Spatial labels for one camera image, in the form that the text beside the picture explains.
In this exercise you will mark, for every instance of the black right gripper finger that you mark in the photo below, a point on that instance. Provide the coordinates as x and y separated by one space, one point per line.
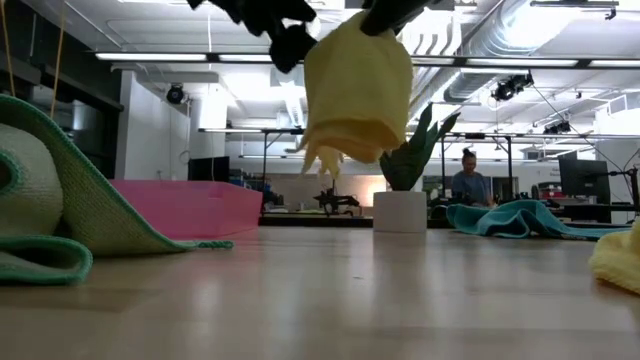
385 17

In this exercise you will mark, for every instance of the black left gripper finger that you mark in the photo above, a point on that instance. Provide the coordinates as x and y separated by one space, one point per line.
292 50

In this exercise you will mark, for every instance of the yellow microfiber towel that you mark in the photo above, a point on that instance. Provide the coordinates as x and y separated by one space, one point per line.
617 260
357 90

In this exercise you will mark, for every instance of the pink plastic bin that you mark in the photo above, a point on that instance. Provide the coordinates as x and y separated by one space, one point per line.
190 207

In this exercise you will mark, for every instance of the teal microfiber towel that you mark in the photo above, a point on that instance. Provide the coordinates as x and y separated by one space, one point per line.
515 220

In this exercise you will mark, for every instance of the green microfiber towel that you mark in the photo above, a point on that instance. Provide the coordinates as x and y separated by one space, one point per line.
90 200

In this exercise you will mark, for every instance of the black background robot arm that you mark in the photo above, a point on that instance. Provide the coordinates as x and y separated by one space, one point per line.
335 200

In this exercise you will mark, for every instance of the black background gantry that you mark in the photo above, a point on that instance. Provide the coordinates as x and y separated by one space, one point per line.
264 165

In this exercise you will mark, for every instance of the black ceiling spotlight cluster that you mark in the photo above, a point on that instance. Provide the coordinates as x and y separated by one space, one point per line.
510 87

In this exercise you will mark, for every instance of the black computer monitor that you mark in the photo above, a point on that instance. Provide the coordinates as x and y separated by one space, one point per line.
209 169
582 180

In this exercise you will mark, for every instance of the person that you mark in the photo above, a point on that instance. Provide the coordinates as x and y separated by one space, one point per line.
470 185

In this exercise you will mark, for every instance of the green plant in white pot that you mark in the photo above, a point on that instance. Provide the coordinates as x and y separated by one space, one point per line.
400 210

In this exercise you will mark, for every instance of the black ceiling camera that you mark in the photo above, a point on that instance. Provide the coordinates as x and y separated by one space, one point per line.
175 94

